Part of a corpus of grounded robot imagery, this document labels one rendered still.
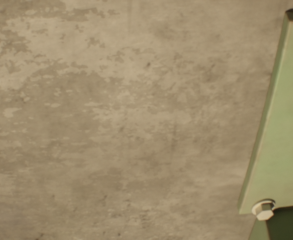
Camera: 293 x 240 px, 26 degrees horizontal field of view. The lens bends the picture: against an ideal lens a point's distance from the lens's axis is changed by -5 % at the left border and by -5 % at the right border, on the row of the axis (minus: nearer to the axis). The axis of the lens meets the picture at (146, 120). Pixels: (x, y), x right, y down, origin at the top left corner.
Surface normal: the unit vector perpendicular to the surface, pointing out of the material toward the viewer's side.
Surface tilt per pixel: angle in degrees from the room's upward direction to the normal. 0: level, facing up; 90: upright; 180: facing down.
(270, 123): 0
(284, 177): 0
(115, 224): 0
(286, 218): 90
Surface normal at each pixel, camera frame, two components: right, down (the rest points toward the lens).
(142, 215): 0.10, 0.73
